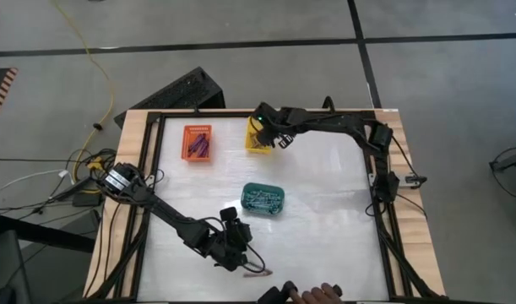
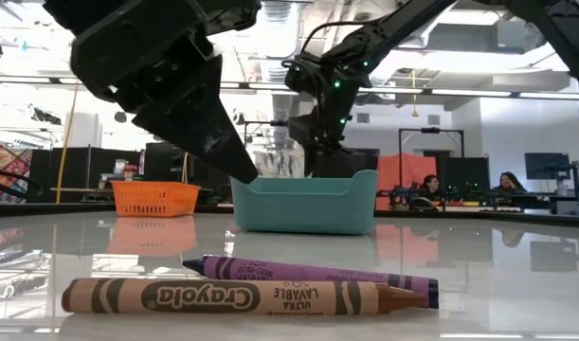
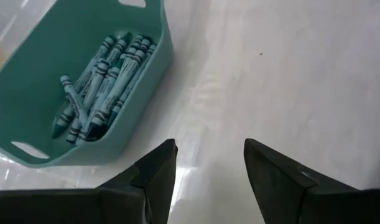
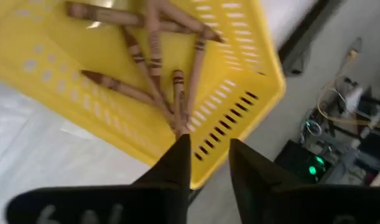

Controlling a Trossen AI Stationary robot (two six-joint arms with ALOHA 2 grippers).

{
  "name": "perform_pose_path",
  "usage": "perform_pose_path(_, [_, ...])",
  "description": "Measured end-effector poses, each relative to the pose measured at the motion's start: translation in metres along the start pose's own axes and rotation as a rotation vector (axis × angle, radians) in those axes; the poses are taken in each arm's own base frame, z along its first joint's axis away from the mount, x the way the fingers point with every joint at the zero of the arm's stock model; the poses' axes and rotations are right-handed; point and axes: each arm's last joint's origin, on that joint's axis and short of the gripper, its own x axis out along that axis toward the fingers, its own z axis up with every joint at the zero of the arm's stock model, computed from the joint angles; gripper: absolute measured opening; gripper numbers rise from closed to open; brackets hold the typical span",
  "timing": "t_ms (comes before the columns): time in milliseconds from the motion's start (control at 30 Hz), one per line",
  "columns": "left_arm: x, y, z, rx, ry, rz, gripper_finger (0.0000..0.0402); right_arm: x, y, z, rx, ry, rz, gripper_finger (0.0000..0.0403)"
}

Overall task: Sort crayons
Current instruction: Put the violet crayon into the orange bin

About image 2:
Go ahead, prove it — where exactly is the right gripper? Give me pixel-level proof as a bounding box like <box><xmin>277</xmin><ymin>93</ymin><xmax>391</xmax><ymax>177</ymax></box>
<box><xmin>287</xmin><ymin>65</ymin><xmax>369</xmax><ymax>179</ymax></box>

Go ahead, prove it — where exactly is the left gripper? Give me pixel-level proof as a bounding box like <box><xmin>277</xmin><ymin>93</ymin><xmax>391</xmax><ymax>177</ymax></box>
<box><xmin>69</xmin><ymin>0</ymin><xmax>262</xmax><ymax>186</ymax></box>

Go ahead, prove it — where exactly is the teal plastic bin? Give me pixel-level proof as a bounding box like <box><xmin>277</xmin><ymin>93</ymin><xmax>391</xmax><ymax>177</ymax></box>
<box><xmin>229</xmin><ymin>169</ymin><xmax>380</xmax><ymax>237</ymax></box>

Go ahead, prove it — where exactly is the white crumpled plastic cover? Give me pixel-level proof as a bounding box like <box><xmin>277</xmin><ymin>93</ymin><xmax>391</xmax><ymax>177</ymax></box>
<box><xmin>252</xmin><ymin>141</ymin><xmax>309</xmax><ymax>179</ymax></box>

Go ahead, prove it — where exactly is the orange partition panel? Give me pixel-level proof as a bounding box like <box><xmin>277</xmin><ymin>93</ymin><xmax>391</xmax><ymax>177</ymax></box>
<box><xmin>374</xmin><ymin>153</ymin><xmax>439</xmax><ymax>212</ymax></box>

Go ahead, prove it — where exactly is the person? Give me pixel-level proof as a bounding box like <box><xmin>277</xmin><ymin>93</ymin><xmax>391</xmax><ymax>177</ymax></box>
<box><xmin>420</xmin><ymin>173</ymin><xmax>444</xmax><ymax>203</ymax></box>
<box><xmin>491</xmin><ymin>170</ymin><xmax>527</xmax><ymax>196</ymax></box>

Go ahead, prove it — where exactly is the orange plastic basket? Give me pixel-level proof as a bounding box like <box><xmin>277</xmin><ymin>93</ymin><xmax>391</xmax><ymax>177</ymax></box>
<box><xmin>111</xmin><ymin>181</ymin><xmax>202</xmax><ymax>219</ymax></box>

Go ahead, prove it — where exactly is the purple crayon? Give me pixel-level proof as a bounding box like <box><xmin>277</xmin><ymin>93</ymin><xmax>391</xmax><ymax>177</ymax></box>
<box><xmin>181</xmin><ymin>255</ymin><xmax>441</xmax><ymax>311</ymax></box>

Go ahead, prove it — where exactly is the brown crayon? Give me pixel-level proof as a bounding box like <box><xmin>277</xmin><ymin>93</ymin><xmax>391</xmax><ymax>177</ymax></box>
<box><xmin>61</xmin><ymin>277</ymin><xmax>429</xmax><ymax>316</ymax></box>

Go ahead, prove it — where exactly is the colourful patterned quilt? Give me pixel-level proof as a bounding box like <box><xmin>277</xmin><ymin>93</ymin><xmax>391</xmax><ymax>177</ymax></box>
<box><xmin>0</xmin><ymin>144</ymin><xmax>33</xmax><ymax>205</ymax></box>

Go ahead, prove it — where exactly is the black computer monitor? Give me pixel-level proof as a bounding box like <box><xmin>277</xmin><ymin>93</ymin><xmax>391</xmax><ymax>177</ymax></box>
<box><xmin>524</xmin><ymin>152</ymin><xmax>572</xmax><ymax>182</ymax></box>

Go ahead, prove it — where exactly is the gray equipment box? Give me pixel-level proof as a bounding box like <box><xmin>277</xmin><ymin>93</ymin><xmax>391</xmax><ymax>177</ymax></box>
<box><xmin>556</xmin><ymin>188</ymin><xmax>579</xmax><ymax>217</ymax></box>

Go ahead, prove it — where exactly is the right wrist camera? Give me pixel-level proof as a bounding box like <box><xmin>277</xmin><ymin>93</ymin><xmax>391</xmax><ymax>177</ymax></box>
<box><xmin>282</xmin><ymin>52</ymin><xmax>329</xmax><ymax>96</ymax></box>

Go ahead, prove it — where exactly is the yellow hanging cord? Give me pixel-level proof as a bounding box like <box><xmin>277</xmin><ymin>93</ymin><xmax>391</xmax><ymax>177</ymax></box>
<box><xmin>410</xmin><ymin>68</ymin><xmax>421</xmax><ymax>118</ymax></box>

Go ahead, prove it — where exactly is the black camera cable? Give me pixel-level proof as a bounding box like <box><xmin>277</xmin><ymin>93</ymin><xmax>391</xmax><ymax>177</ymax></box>
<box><xmin>299</xmin><ymin>20</ymin><xmax>369</xmax><ymax>56</ymax></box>

